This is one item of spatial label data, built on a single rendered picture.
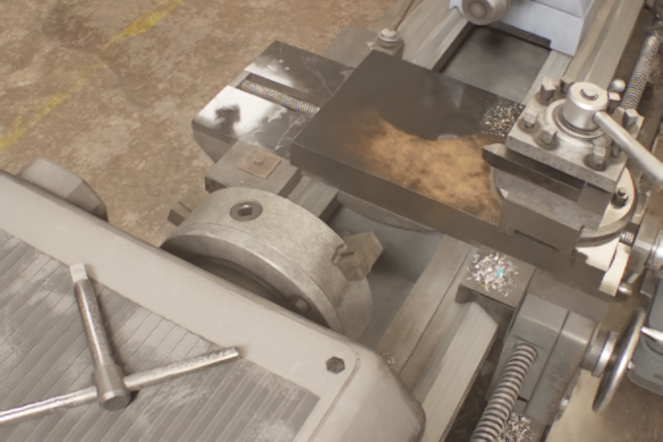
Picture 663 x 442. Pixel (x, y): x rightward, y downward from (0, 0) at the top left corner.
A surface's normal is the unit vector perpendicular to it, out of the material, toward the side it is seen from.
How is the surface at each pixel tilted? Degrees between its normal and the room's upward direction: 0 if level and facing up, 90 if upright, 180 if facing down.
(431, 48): 48
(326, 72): 0
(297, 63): 0
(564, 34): 90
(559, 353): 90
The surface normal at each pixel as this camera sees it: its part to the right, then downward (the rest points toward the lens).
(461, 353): 0.55, -0.35
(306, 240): 0.38, -0.51
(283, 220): 0.18, -0.64
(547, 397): -0.47, 0.61
